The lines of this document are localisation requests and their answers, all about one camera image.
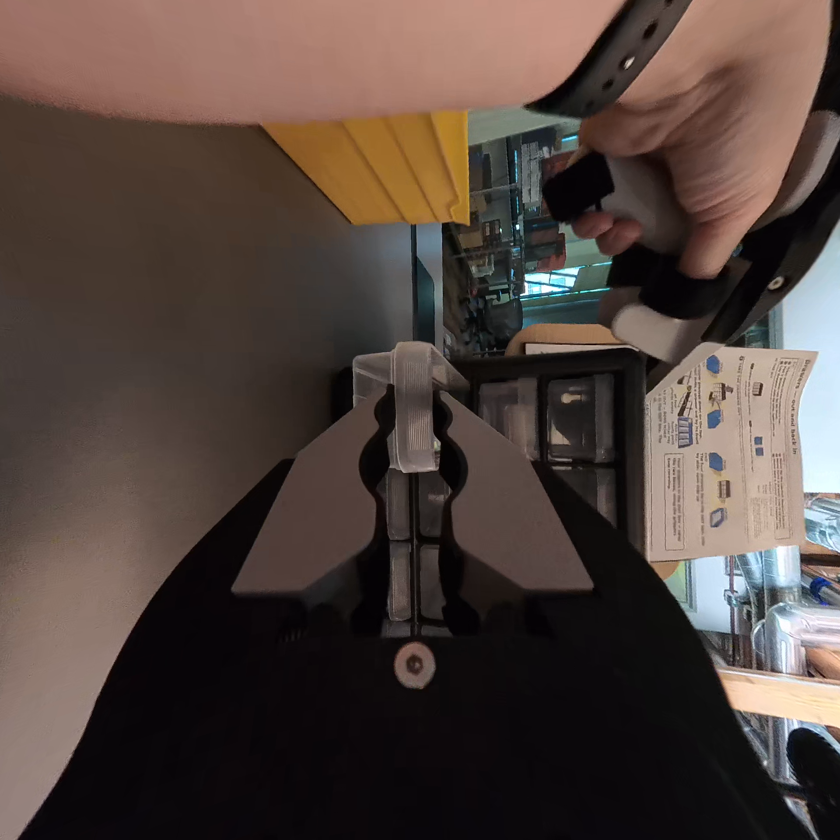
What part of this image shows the person's left hand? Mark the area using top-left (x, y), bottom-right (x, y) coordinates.
top-left (571, 0), bottom-right (831, 280)

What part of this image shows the printed instruction sheet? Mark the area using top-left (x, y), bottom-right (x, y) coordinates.
top-left (643, 346), bottom-right (819, 563)

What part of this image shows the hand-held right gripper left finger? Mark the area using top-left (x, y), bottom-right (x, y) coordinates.
top-left (231, 386), bottom-right (396, 614)

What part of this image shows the wooden backing board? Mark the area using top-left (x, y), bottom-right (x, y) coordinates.
top-left (507, 323), bottom-right (680, 581)

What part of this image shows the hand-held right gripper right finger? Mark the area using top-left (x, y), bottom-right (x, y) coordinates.
top-left (435, 390), bottom-right (595, 634)

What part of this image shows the yellow plastic bin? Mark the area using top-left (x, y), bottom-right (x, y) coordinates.
top-left (262, 110), bottom-right (471, 227)

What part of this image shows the silver ventilation duct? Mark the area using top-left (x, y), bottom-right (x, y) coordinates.
top-left (722, 495), bottom-right (840, 677)

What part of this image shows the black drawer cabinet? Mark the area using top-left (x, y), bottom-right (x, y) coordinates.
top-left (338, 348), bottom-right (648, 639)

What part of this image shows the person's left forearm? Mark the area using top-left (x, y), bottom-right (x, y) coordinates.
top-left (0, 0), bottom-right (624, 127)

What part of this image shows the clear plastic drawer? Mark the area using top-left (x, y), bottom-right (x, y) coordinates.
top-left (353, 341), bottom-right (470, 473)

